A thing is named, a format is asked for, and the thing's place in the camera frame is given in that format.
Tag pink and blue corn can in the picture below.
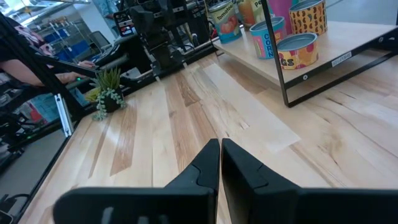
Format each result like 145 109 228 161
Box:
249 16 287 60

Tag magenta chicken soup can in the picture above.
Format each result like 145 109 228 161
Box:
267 0 295 35

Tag orange can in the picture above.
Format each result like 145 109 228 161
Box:
236 0 256 31

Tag wooden shelf black metal frame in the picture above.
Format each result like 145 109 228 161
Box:
213 0 398 108

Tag green peas can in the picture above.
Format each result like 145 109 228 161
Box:
250 0 272 24

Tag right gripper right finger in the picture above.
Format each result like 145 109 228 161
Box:
221 138 398 224

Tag person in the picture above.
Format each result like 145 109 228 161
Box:
0 15 96 90
92 0 121 20

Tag green succulent plant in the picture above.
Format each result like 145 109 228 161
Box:
84 67 127 122

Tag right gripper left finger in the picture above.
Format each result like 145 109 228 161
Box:
52 138 221 224

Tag blue storage bins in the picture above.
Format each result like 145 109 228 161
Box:
43 27 91 63

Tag small black screen device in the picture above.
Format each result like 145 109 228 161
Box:
113 11 137 37

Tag person's hand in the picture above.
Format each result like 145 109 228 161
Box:
57 71 86 85
76 60 96 69

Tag yellow eggs can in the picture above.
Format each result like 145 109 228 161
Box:
276 32 319 70

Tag teal tomatoes can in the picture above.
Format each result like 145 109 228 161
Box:
208 0 243 45

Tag grey office chair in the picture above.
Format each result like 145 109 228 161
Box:
88 30 112 50

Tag yellow bean-pattern can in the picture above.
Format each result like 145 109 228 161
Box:
289 0 328 36

